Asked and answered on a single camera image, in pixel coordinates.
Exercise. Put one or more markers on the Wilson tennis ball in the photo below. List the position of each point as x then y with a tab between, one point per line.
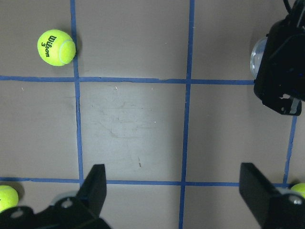
56	47

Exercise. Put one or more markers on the yellow tennis ball right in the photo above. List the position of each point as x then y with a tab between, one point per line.
299	188

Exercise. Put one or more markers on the yellow tennis ball left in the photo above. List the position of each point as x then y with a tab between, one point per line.
8	197

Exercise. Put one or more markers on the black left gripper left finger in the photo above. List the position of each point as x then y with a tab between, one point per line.
82	211

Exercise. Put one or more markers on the yellow tennis ball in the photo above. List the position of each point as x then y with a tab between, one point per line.
8	197
299	188

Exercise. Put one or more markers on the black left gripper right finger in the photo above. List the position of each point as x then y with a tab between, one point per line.
272	207

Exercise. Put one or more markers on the clear tennis ball can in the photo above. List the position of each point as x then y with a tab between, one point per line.
256	56

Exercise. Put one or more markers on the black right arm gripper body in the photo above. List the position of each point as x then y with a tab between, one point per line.
280	82

